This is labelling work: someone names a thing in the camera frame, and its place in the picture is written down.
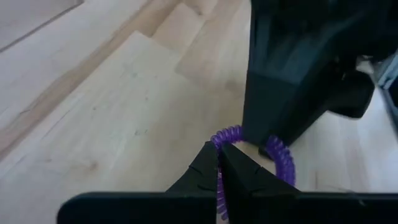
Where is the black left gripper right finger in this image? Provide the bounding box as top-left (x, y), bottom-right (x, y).
top-left (220, 143), bottom-right (398, 224)

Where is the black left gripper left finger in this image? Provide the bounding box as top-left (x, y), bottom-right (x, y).
top-left (57, 141), bottom-right (218, 224)

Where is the purple spiral wrist coil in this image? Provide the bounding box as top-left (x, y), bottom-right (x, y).
top-left (210, 124), bottom-right (296, 222)

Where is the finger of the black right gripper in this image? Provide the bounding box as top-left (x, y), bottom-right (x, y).
top-left (329, 62), bottom-right (376, 119)
top-left (242, 0), bottom-right (358, 147)

